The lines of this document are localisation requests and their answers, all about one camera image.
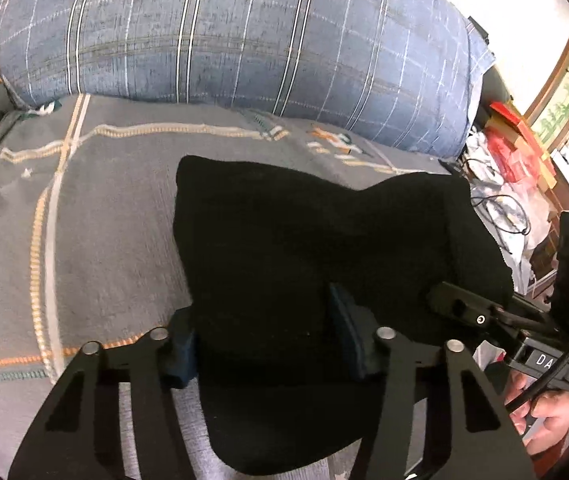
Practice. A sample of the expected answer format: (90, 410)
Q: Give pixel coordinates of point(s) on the blue plaid quilt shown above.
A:
(404, 73)

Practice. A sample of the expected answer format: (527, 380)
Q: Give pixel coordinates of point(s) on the black pants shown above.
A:
(290, 275)

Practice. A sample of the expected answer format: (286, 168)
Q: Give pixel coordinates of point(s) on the framed bamboo picture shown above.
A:
(548, 115)

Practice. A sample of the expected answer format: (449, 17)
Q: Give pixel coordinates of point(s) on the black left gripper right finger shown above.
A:
(435, 414)

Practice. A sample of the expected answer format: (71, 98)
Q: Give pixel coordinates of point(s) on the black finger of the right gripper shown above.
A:
(521, 316)

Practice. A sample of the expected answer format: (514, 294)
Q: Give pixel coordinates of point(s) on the red plastic bag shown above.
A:
(517, 150)

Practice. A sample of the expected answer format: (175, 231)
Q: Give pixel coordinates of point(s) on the grey patterned bed sheet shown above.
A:
(87, 190)

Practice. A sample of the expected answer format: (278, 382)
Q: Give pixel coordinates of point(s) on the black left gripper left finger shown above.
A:
(76, 433)

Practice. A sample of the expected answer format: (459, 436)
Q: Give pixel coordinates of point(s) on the right hand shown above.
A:
(552, 406)

